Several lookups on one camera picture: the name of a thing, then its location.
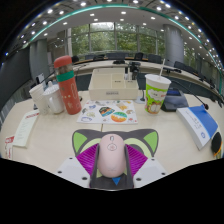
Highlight white lidded mug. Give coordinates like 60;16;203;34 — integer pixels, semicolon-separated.
42;80;66;115

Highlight cat-shaped grey green mouse pad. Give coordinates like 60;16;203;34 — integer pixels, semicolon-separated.
71;128;160;190

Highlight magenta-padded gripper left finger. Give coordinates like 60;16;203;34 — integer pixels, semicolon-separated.
55;143;100;189

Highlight ceiling lights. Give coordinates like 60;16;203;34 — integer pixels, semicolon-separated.
4;0;218;68

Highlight pink computer mouse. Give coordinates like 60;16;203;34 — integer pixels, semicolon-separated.
96;133;127;179

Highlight red bottle with green band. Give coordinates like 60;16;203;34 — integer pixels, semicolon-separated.
53;55;83;116

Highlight colourful sticker sheet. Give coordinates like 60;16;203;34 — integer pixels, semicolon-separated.
76;99;139;125

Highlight blue and white book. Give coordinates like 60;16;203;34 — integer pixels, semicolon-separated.
175;105;219;151

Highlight cream desk organizer box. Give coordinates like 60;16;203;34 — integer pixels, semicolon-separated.
87;67;140;101

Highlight dark office chairs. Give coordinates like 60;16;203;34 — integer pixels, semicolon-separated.
71;51;221;98

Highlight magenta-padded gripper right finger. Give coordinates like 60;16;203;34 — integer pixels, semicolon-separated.
124;143;168;189

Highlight white paper booklet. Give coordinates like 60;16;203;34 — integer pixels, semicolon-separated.
12;110;40;148

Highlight black-handled folded umbrella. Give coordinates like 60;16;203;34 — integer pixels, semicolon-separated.
210;131;224;160

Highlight black gooseneck desk microphone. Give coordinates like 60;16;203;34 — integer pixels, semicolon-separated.
35;55;80;86
171;79;210;111

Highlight red and white leaflet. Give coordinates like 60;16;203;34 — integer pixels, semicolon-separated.
4;134;16;160

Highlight green printed drink cup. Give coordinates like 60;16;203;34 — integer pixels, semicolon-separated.
144;58;172;115

